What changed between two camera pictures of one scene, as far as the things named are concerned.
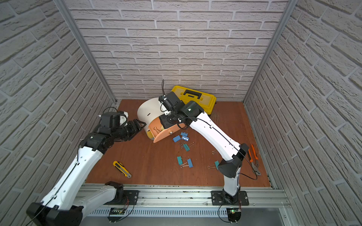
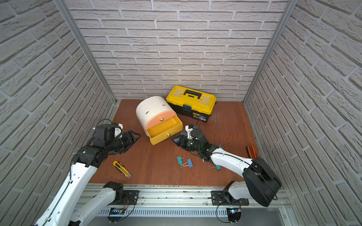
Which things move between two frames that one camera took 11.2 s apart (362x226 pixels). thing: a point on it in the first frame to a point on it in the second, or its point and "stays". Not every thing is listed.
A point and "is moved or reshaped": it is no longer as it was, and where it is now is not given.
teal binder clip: x=180 y=160 stays
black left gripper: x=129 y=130 to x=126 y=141
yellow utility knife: x=120 y=167 stays
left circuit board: x=116 y=211 stays
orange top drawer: x=157 y=133 is moved or reshaped
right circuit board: x=234 y=214 stays
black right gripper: x=165 y=123 to x=182 y=141
